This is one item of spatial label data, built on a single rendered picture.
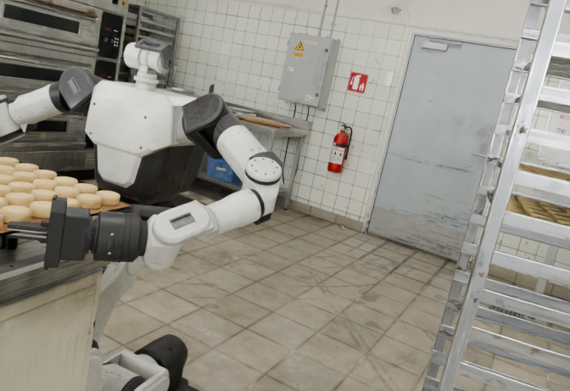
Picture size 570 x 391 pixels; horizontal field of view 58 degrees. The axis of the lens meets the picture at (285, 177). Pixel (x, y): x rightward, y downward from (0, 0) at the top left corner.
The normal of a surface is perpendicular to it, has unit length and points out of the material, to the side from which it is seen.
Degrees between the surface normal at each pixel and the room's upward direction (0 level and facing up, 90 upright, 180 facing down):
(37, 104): 103
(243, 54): 90
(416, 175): 90
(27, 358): 90
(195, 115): 59
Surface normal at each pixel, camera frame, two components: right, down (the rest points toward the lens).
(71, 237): 0.37, 0.24
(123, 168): -0.39, 0.11
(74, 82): -0.27, -0.08
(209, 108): -0.39, -0.47
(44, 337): 0.90, 0.25
